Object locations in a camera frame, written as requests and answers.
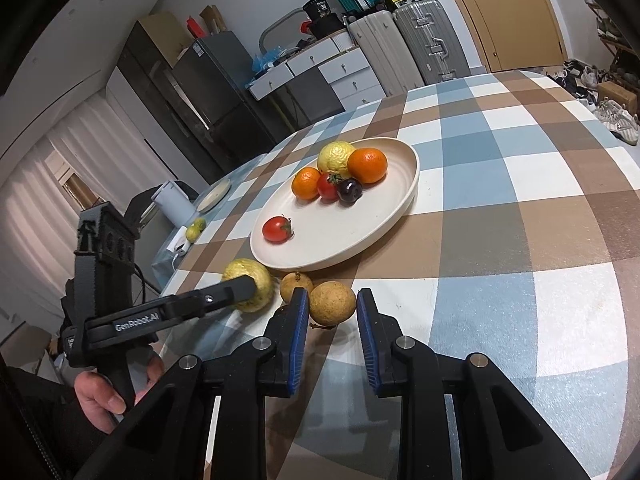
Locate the smooth yellow guava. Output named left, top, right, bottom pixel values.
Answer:
left=317, top=141, right=356, bottom=179

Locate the black refrigerator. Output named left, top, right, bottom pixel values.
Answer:
left=117, top=12, right=288, bottom=183

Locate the large orange mandarin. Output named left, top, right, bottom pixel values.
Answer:
left=347, top=148, right=387, bottom=184

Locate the brown longan fruit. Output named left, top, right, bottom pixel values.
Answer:
left=309, top=281, right=356, bottom=326
left=280, top=271, right=314, bottom=304

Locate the red tomato with stem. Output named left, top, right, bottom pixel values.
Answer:
left=317, top=172, right=343, bottom=203

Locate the silver suitcase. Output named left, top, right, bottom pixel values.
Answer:
left=393, top=0, right=471, bottom=84

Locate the wrinkled yellow guava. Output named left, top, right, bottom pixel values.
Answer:
left=221, top=258, right=274, bottom=313

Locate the wooden shoe rack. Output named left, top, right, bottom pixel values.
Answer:
left=585, top=0, right=639, bottom=114

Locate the beige suitcase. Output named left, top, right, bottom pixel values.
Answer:
left=348, top=11, right=424, bottom=96

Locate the large cream plate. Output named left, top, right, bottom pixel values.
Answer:
left=250, top=138, right=420, bottom=272

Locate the person's left hand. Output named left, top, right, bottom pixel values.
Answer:
left=72, top=351, right=166, bottom=435

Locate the white drawer cabinet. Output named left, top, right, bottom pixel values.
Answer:
left=319, top=48, right=386, bottom=110

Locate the white desk with drawers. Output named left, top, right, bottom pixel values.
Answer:
left=248, top=30, right=355, bottom=101

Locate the small beige plate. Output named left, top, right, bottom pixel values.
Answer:
left=196, top=178, right=231, bottom=214

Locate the wooden door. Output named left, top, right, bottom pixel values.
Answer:
left=454, top=0, right=566, bottom=72

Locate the dark purple plum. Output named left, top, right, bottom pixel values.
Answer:
left=336, top=178, right=363, bottom=206

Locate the white curtain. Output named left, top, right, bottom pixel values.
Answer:
left=1, top=90, right=171, bottom=334

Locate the oblong red tomato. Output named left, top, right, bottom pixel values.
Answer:
left=262, top=214, right=293, bottom=244

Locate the white handheld device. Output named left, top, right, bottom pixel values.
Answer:
left=167, top=226, right=192, bottom=254

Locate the small green lemon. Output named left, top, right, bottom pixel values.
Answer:
left=186, top=226, right=202, bottom=244
left=193, top=218, right=206, bottom=231

